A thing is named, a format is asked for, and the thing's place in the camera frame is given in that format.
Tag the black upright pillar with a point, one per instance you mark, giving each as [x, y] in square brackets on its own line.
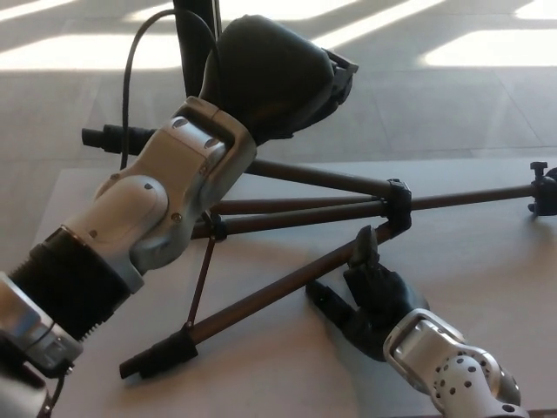
[191, 52]

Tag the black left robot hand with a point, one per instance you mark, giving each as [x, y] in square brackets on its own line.
[270, 78]

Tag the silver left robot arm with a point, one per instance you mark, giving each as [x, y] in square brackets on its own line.
[174, 174]

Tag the brown tripod with black joints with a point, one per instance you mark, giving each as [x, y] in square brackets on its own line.
[457, 198]

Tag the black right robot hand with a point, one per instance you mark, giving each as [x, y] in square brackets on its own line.
[378, 305]

